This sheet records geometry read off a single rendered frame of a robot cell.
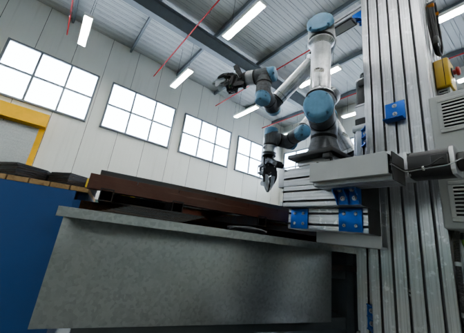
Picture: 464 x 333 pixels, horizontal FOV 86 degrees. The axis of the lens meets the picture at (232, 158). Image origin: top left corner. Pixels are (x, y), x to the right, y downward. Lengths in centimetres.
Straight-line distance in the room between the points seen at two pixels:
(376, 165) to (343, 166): 10
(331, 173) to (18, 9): 1098
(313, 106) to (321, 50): 29
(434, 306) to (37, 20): 1123
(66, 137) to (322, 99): 908
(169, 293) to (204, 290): 15
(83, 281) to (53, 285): 9
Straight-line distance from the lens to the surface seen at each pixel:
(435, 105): 117
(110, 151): 976
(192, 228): 96
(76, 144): 965
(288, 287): 140
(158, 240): 110
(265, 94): 121
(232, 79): 134
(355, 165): 88
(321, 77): 116
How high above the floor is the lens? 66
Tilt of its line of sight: 17 degrees up
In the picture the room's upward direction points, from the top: 7 degrees clockwise
